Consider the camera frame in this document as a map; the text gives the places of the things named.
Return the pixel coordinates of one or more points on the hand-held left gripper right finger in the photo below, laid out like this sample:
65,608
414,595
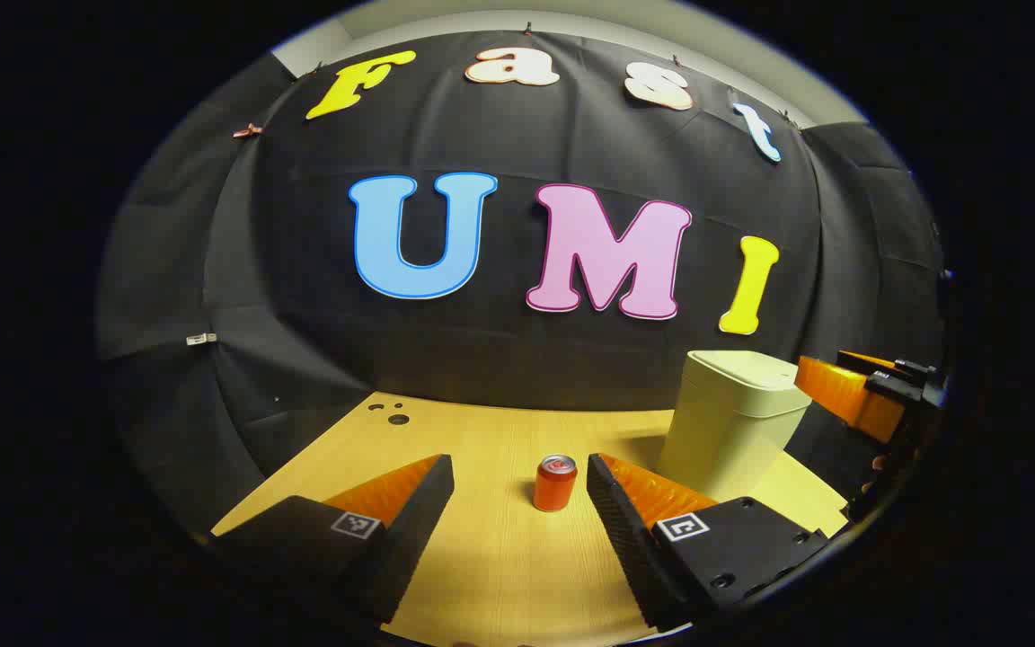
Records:
621,530

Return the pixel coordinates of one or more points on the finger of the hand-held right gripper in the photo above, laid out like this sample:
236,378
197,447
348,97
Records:
850,395

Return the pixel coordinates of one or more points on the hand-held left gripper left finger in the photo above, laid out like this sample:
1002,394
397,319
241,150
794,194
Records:
414,521

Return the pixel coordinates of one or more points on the orange pop can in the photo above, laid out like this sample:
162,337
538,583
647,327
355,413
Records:
554,490

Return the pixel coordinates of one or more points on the pale green desktop garbage bin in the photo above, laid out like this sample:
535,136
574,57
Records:
733,431

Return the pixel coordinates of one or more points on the wooden desktop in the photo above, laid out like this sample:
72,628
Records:
499,557

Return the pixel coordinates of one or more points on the black backdrop cloth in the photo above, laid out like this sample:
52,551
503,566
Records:
526,359

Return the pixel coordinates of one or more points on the silver metal clip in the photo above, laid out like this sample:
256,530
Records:
201,339

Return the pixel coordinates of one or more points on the copper metal clip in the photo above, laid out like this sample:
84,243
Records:
248,131

